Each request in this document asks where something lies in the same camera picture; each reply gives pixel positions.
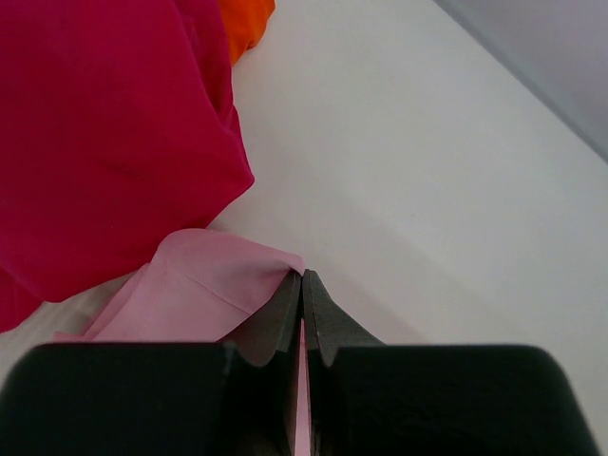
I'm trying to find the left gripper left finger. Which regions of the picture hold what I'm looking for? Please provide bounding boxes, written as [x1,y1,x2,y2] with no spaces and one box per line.
[1,273,301,455]

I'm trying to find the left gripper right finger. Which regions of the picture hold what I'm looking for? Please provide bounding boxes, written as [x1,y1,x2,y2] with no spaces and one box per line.
[301,271,599,455]

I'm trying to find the light pink t shirt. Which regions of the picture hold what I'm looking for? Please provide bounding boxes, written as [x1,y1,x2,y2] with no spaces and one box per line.
[49,228,313,456]

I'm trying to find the magenta folded t shirt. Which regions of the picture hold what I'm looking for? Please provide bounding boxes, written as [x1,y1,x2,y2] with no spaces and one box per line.
[1,1,254,331]

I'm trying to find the orange folded t shirt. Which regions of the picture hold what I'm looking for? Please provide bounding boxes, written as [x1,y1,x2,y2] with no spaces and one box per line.
[218,0,276,66]

